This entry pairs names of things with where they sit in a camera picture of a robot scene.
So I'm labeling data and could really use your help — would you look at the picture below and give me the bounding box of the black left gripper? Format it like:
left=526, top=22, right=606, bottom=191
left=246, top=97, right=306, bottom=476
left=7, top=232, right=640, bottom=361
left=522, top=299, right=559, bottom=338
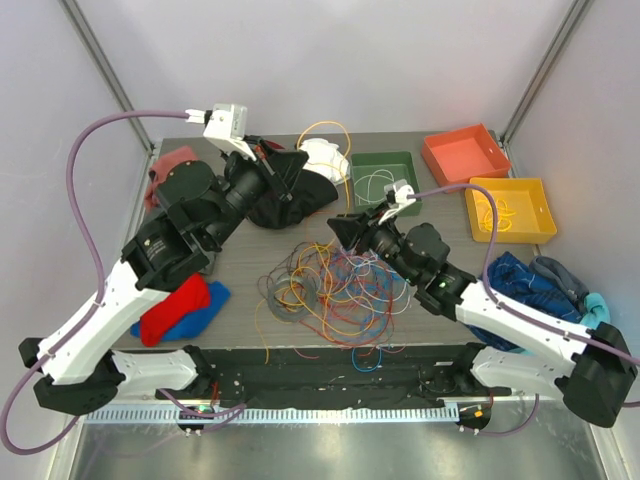
left=205, top=135, right=309, bottom=249

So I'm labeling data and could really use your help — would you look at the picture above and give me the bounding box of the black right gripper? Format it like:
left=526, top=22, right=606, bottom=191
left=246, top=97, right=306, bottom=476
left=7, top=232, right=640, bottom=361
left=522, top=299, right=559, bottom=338
left=328, top=200, right=420, bottom=285

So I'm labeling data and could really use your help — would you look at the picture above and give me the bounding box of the white cable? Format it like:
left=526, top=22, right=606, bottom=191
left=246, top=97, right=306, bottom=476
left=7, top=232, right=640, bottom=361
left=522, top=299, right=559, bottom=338
left=344, top=249, right=412, bottom=316
left=355, top=169, right=396, bottom=207

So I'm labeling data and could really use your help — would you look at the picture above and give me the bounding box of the bright yellow cable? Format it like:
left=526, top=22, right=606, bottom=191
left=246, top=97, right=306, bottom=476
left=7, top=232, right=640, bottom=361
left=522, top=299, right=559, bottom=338
left=473, top=197, right=518, bottom=234

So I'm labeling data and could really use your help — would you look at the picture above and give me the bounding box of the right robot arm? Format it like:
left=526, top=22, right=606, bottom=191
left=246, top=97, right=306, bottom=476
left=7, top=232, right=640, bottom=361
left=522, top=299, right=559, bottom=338
left=327, top=205, right=639, bottom=428

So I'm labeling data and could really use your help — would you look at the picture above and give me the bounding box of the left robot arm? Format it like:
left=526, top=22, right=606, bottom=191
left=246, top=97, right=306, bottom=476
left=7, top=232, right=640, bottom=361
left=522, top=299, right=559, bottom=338
left=19, top=136, right=308, bottom=416

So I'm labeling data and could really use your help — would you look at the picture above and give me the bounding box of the black cloth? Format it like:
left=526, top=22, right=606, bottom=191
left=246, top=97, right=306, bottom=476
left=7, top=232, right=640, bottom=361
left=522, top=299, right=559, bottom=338
left=248, top=170, right=338, bottom=230

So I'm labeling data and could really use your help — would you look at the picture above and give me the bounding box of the white cloth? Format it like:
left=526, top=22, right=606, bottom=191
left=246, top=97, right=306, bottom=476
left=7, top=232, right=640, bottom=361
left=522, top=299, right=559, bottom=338
left=300, top=138, right=351, bottom=186

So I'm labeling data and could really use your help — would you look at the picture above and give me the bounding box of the green plastic bin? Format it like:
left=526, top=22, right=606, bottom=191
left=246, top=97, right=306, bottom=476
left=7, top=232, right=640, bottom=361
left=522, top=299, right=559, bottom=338
left=351, top=151, right=419, bottom=213

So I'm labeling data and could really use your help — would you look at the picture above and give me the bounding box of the pink cloth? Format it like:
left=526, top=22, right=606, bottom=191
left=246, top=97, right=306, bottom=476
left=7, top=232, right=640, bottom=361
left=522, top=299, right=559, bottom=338
left=144, top=146, right=199, bottom=213

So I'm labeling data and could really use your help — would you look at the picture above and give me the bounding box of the orange plastic bin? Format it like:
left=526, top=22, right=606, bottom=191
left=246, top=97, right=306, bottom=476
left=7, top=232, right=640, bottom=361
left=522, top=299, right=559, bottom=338
left=421, top=124, right=511, bottom=187

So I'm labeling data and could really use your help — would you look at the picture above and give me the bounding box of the grey cloth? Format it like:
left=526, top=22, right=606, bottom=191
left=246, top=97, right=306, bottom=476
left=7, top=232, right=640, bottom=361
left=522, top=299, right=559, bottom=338
left=199, top=251, right=218, bottom=277

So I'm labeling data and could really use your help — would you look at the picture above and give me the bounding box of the bright red cloth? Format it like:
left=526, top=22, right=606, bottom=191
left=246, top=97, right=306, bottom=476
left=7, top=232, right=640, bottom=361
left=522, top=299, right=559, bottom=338
left=139, top=274, right=211, bottom=347

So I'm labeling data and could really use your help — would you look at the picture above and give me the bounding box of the blue plaid shirt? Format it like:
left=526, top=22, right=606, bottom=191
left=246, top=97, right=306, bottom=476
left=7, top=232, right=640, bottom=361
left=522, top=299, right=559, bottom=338
left=487, top=252, right=582, bottom=323

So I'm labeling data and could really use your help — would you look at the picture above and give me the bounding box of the yellow plastic bin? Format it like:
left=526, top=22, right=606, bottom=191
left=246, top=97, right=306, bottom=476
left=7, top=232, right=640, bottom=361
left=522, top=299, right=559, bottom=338
left=465, top=177, right=557, bottom=245

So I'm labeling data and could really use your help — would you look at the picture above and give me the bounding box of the royal blue cloth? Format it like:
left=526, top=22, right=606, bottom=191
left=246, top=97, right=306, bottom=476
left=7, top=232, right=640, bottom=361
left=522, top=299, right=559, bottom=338
left=129, top=274, right=231, bottom=347

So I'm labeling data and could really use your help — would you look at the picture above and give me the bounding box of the grey-blue cloth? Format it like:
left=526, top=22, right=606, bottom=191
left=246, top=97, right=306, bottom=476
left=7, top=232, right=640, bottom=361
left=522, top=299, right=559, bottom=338
left=529, top=255, right=589, bottom=309

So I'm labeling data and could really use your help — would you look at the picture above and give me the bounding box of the turquoise cloth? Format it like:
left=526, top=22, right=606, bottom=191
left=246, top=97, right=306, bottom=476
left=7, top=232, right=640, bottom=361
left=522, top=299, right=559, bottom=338
left=580, top=292, right=611, bottom=329

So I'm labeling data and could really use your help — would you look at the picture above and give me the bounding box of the blue cable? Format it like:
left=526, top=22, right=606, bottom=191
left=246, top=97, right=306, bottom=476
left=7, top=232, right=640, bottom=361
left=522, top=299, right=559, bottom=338
left=329, top=239, right=412, bottom=371

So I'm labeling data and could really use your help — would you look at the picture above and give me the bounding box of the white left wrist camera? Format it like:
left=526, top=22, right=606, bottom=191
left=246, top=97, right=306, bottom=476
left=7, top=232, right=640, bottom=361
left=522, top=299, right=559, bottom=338
left=185, top=104, right=256, bottom=161

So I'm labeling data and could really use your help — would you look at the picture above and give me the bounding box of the grey coiled cable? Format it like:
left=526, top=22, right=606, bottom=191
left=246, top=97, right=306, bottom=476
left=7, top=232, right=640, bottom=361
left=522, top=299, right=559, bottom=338
left=267, top=275, right=318, bottom=324

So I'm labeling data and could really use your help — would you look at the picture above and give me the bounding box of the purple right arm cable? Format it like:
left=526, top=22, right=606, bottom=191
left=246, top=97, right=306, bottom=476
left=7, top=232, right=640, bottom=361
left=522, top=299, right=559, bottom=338
left=407, top=184, right=640, bottom=369

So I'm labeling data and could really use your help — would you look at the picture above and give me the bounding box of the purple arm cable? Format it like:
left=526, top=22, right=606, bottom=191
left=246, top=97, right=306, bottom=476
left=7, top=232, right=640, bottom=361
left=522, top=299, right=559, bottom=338
left=407, top=184, right=640, bottom=369
left=0, top=109, right=206, bottom=455

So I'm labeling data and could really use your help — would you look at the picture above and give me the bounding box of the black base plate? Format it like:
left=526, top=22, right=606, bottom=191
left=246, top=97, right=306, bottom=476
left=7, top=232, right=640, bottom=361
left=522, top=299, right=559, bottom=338
left=172, top=343, right=511, bottom=410

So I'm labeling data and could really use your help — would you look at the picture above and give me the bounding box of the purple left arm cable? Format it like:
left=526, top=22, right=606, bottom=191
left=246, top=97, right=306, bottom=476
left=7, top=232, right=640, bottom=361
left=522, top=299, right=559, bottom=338
left=0, top=109, right=206, bottom=455

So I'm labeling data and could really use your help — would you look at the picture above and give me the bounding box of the white slotted cable duct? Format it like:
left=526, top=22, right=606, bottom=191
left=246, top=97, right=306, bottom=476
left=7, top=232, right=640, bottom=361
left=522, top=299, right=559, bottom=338
left=85, top=403, right=459, bottom=425

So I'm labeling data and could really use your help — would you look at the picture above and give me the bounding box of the left aluminium frame post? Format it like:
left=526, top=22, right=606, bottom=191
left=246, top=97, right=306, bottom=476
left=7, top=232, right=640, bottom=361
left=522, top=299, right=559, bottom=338
left=55, top=0, right=157, bottom=154

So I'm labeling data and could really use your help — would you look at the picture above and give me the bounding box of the aluminium frame post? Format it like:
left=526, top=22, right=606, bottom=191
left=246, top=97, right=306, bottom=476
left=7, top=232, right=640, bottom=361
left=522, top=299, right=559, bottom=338
left=55, top=0, right=157, bottom=154
left=499, top=0, right=594, bottom=147

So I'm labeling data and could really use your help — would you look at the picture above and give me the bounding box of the right aluminium frame post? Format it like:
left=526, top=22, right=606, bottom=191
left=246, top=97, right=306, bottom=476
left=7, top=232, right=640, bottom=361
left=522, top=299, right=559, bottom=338
left=499, top=0, right=594, bottom=147

